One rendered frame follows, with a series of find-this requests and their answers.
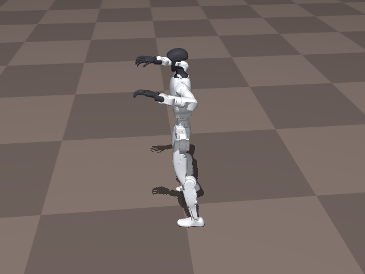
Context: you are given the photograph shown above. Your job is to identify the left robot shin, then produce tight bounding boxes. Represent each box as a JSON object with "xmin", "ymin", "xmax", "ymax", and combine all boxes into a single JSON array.
[{"xmin": 181, "ymin": 180, "xmax": 198, "ymax": 221}]

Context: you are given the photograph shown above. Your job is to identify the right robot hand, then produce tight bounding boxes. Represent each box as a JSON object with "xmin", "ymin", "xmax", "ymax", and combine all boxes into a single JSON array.
[{"xmin": 136, "ymin": 56, "xmax": 162, "ymax": 67}]

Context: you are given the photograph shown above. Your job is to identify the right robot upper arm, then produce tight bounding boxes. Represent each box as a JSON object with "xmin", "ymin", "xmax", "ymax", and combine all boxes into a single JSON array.
[{"xmin": 179, "ymin": 63, "xmax": 189, "ymax": 72}]

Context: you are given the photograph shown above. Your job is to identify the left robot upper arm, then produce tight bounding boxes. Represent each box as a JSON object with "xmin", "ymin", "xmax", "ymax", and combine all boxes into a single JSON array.
[{"xmin": 175, "ymin": 82, "xmax": 198, "ymax": 111}]

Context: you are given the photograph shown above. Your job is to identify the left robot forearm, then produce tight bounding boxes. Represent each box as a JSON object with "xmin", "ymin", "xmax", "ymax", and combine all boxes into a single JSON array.
[{"xmin": 159, "ymin": 93, "xmax": 197, "ymax": 108}]

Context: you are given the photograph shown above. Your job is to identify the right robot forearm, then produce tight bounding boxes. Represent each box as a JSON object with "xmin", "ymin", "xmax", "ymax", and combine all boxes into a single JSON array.
[{"xmin": 156, "ymin": 56, "xmax": 187, "ymax": 66}]

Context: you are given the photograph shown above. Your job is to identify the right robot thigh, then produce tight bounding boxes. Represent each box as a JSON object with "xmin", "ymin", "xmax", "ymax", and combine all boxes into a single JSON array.
[{"xmin": 172, "ymin": 125, "xmax": 192, "ymax": 166}]

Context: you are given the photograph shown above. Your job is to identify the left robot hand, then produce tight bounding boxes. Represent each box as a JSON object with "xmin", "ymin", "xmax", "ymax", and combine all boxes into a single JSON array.
[{"xmin": 133, "ymin": 90, "xmax": 164, "ymax": 102}]

